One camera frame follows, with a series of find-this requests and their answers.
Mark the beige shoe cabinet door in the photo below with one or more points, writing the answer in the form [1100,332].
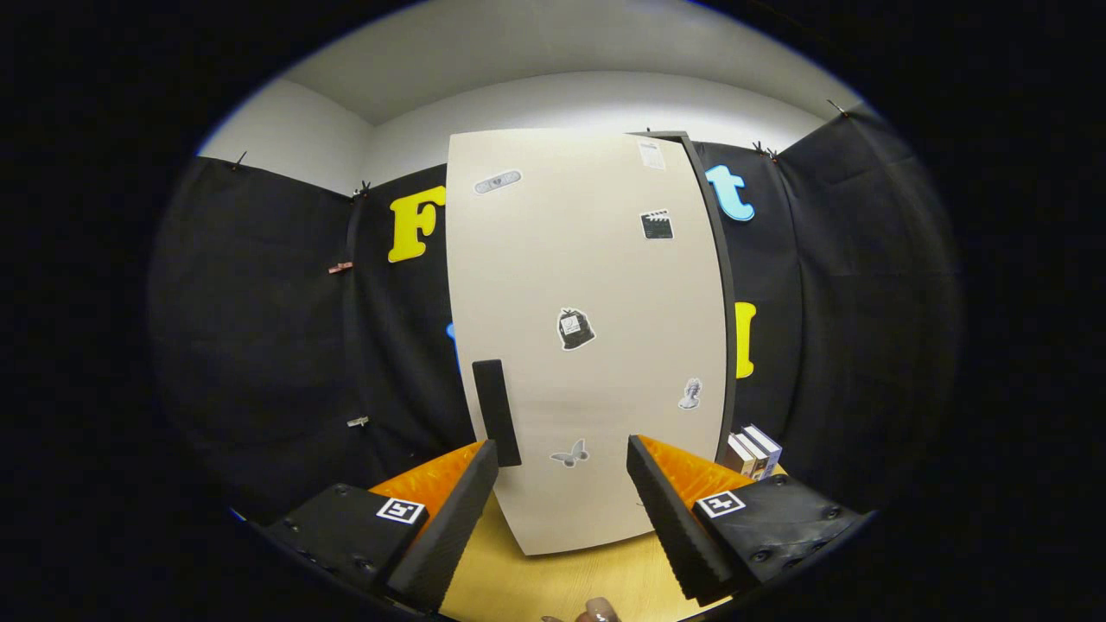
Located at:
[536,259]

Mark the black backdrop cloth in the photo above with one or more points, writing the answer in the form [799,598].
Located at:
[259,345]

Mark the black clip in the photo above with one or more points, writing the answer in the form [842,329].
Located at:
[361,188]
[238,161]
[762,152]
[836,108]

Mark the white book blue print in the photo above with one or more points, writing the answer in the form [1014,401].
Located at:
[767,442]

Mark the grey shoe cabinet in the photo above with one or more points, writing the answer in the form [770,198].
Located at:
[731,345]

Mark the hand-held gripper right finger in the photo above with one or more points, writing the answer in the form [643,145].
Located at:
[670,527]

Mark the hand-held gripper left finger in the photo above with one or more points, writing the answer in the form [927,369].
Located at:
[449,536]

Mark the white hardcover book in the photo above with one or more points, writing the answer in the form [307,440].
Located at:
[737,453]
[753,449]

